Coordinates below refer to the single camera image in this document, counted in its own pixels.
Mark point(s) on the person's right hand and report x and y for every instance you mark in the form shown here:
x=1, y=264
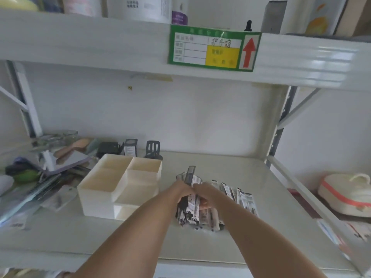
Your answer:
x=209, y=196

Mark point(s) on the person's left hand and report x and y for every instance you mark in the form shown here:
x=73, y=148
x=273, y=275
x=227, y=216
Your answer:
x=180, y=191

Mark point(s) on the person's right fingers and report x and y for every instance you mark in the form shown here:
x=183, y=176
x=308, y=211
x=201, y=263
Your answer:
x=198, y=190

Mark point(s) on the person's left fingers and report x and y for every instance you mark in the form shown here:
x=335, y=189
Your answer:
x=189, y=188

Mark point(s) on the black-white pen refill packet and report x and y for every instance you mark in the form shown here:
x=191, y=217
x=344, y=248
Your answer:
x=191, y=175

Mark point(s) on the person's right forearm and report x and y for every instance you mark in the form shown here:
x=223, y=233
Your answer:
x=260, y=240

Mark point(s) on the person's left forearm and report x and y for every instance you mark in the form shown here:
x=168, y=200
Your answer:
x=127, y=234

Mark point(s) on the pile of black-white pen packets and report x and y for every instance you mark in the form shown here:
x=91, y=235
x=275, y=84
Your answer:
x=232, y=196

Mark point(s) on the black phone stand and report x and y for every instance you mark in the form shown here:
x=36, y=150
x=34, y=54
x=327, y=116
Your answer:
x=152, y=149

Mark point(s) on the small black box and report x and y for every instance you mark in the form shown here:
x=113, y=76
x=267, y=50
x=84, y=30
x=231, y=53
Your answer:
x=130, y=147

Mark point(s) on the white divided organizer box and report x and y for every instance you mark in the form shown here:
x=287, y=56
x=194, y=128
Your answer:
x=116, y=185

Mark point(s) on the black power adapter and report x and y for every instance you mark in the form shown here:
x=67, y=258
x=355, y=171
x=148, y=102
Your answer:
x=107, y=149

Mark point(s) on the grey purple notebook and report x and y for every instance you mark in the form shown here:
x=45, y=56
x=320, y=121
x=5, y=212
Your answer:
x=71, y=162

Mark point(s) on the wooden hair brush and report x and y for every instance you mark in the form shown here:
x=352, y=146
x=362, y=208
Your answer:
x=72, y=147

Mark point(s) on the clear glass jar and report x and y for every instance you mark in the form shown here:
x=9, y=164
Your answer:
x=59, y=138

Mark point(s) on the green shelf label card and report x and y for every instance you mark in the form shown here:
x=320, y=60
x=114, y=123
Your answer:
x=214, y=49

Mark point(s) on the white pot with orange band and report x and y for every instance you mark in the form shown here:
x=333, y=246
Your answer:
x=345, y=193

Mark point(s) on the red white flat packet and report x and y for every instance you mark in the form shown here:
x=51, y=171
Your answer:
x=345, y=231

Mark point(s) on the green round object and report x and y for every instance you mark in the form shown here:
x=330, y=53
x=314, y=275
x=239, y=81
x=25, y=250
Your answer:
x=26, y=175

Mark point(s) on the clear plastic packaged item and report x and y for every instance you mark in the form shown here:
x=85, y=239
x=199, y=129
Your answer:
x=26, y=196

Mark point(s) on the purple label bottle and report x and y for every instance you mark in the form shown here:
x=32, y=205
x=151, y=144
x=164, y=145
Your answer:
x=179, y=17

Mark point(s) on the black dropper bottle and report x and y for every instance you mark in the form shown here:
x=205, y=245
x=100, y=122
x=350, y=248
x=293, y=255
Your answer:
x=248, y=26

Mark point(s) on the white metal shelf rack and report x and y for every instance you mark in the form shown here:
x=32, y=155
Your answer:
x=87, y=46

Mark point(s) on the large white container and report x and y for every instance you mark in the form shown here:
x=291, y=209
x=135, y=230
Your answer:
x=139, y=8

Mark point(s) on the grey tall box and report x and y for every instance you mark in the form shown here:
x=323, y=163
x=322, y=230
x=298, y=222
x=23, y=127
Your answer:
x=274, y=17

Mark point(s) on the orange print packet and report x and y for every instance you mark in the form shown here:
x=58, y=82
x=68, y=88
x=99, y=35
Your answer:
x=321, y=15

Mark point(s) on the brown cardboard box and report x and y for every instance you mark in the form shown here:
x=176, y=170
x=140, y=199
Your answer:
x=352, y=17

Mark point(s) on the yellow round object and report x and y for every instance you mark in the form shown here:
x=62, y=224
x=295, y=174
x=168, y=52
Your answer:
x=18, y=3

